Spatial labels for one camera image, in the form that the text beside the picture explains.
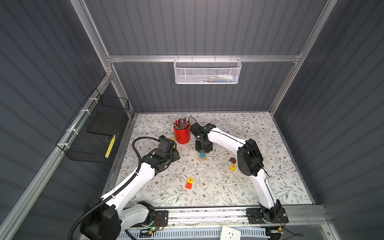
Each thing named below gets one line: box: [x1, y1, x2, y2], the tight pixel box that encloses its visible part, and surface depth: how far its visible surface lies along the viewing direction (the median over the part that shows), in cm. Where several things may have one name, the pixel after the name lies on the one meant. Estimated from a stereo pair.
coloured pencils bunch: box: [172, 115, 192, 130], surface depth 98 cm
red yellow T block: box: [185, 177, 194, 190], surface depth 86 cm
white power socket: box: [219, 225, 241, 240], surface depth 68 cm
